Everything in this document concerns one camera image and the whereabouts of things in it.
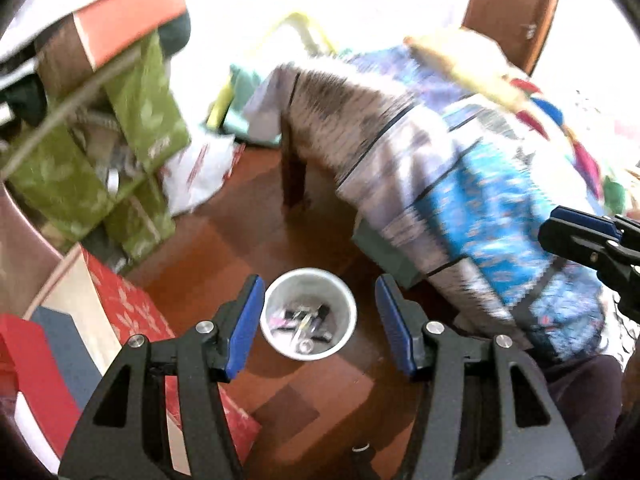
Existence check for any white red-printed plastic bag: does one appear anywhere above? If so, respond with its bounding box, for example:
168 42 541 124
160 132 246 217

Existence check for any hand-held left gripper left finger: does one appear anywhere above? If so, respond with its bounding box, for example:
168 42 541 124
57 274 266 480

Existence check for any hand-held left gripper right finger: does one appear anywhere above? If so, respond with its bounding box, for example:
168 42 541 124
375 274 587 480

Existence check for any wooden bed leg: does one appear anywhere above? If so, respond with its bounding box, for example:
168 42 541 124
280 110 309 209

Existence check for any patterned blue bedsheet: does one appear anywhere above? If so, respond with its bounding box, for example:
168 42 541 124
244 45 622 362

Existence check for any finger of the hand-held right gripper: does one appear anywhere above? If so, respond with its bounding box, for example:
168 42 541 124
539 206 640 272
614 214 640 243

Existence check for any red leaf-patterned box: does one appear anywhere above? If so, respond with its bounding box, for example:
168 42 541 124
80 247 264 467

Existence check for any white cup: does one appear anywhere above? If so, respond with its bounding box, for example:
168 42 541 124
259 267 358 361

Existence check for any green leaf-patterned box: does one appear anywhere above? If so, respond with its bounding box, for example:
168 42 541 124
102 35 192 172
0 124 177 262

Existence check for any brown wooden door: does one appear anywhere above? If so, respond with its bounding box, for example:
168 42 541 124
460 0 564 77

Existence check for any red flat board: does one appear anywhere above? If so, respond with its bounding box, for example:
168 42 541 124
0 312 84 461

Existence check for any colourful fleece blanket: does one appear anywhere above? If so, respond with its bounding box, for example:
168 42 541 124
404 27 640 217

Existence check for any teal cloth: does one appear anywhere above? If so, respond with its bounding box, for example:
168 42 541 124
222 62 282 147

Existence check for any yellow tube frame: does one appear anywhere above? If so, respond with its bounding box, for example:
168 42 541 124
207 11 339 129

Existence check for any dark cloth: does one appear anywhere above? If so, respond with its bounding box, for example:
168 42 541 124
539 354 627 466

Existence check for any red and brown cardboard box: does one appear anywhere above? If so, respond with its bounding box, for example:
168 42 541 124
37 0 189 91

